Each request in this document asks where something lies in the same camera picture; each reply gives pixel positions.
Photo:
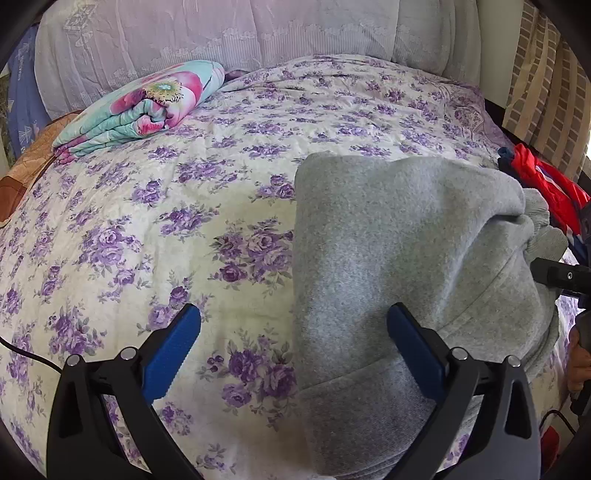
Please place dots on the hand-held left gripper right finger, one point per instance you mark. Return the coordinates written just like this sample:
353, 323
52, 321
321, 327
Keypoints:
415, 355

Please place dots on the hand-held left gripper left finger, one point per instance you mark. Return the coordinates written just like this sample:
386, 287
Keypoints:
173, 350

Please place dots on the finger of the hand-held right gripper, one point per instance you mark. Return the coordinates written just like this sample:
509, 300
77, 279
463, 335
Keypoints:
556, 277

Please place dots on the grey sweatshirt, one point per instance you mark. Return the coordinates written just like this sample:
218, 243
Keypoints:
392, 240

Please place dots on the person's right hand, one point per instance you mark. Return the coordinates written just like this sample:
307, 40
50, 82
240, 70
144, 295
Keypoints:
579, 367

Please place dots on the red garment with blue stripes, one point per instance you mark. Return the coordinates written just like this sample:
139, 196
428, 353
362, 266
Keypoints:
549, 184

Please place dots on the red object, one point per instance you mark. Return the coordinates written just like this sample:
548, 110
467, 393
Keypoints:
550, 445

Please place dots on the purple floral bedspread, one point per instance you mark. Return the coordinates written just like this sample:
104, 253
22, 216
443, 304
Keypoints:
138, 221

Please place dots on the brown checked curtain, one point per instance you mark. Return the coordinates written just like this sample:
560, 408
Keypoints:
540, 92

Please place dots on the orange brown cloth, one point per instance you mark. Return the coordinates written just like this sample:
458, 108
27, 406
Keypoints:
23, 175

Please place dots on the folded teal pink floral blanket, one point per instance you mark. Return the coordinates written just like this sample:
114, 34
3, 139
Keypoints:
152, 106

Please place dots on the blue patterned cloth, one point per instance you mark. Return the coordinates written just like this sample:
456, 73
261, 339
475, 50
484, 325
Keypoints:
25, 106

